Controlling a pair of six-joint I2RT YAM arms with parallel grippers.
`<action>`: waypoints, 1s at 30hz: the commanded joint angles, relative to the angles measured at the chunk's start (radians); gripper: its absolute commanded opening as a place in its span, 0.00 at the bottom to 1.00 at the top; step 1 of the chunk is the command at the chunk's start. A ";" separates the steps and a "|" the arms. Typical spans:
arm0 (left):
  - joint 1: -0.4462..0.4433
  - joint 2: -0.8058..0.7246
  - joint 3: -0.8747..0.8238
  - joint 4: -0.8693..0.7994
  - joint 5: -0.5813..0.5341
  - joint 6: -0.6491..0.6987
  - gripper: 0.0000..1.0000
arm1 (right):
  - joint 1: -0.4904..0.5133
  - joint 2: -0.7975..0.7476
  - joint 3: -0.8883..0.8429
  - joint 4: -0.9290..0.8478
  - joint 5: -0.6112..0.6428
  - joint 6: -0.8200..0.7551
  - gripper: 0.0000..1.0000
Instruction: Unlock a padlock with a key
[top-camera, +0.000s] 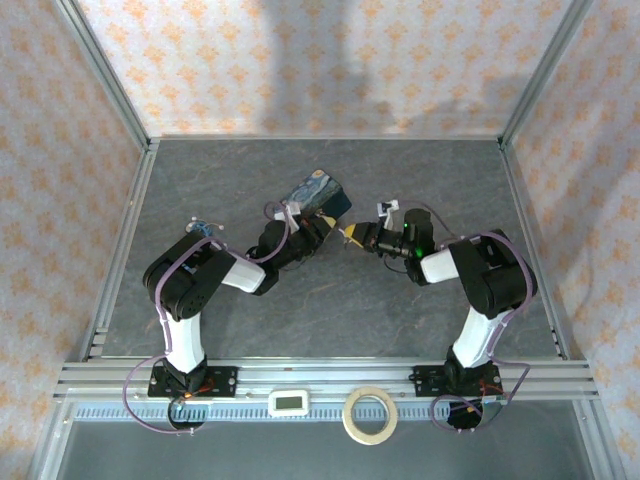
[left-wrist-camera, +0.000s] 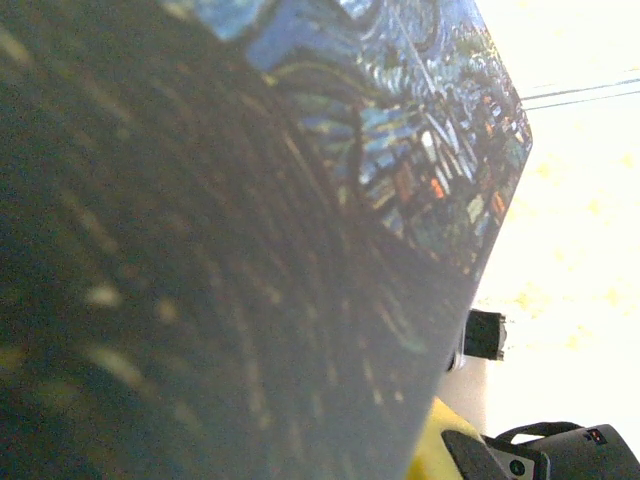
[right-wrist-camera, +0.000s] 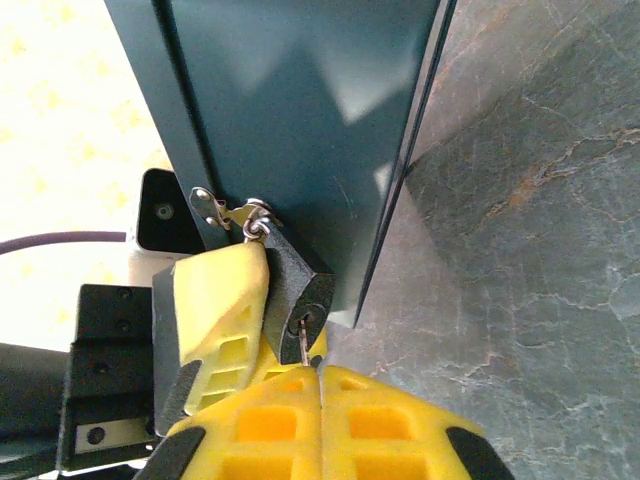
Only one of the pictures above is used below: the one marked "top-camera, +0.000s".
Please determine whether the Starry Night print box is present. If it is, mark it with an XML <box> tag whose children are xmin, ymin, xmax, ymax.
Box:
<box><xmin>278</xmin><ymin>168</ymin><xmax>354</xmax><ymax>222</ymax></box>

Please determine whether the small blue keyring bundle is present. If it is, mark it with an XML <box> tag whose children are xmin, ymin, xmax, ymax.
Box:
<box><xmin>188</xmin><ymin>216</ymin><xmax>225</xmax><ymax>235</ymax></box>

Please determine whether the white digital timer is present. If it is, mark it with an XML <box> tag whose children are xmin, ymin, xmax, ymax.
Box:
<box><xmin>267</xmin><ymin>390</ymin><xmax>310</xmax><ymax>417</ymax></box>

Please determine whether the roll of masking tape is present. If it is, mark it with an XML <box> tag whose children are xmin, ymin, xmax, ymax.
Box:
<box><xmin>342</xmin><ymin>386</ymin><xmax>400</xmax><ymax>445</ymax></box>

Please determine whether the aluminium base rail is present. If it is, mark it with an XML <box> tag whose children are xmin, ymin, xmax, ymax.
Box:
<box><xmin>52</xmin><ymin>355</ymin><xmax>600</xmax><ymax>402</ymax></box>

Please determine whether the aluminium side rail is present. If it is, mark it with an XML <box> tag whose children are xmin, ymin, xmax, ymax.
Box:
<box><xmin>79</xmin><ymin>139</ymin><xmax>162</xmax><ymax>362</ymax></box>
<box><xmin>498</xmin><ymin>139</ymin><xmax>570</xmax><ymax>362</ymax></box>

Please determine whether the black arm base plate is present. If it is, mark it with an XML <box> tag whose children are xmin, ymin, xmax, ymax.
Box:
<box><xmin>411</xmin><ymin>363</ymin><xmax>502</xmax><ymax>399</ymax></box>
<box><xmin>148</xmin><ymin>365</ymin><xmax>239</xmax><ymax>399</ymax></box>

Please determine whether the slotted grey cable duct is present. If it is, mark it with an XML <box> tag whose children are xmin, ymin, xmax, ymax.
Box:
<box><xmin>73</xmin><ymin>403</ymin><xmax>504</xmax><ymax>422</ymax></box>

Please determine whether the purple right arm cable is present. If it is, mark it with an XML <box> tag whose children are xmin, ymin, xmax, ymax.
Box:
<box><xmin>407</xmin><ymin>199</ymin><xmax>532</xmax><ymax>434</ymax></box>

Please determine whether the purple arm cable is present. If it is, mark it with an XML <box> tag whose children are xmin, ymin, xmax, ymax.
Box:
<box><xmin>122</xmin><ymin>200</ymin><xmax>302</xmax><ymax>435</ymax></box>
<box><xmin>407</xmin><ymin>199</ymin><xmax>532</xmax><ymax>434</ymax></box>

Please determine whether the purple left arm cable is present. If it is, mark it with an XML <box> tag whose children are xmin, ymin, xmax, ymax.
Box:
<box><xmin>122</xmin><ymin>200</ymin><xmax>302</xmax><ymax>435</ymax></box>

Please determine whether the aluminium frame post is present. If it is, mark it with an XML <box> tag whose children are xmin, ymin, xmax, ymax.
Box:
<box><xmin>53</xmin><ymin>0</ymin><xmax>153</xmax><ymax>151</ymax></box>
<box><xmin>498</xmin><ymin>0</ymin><xmax>597</xmax><ymax>150</ymax></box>

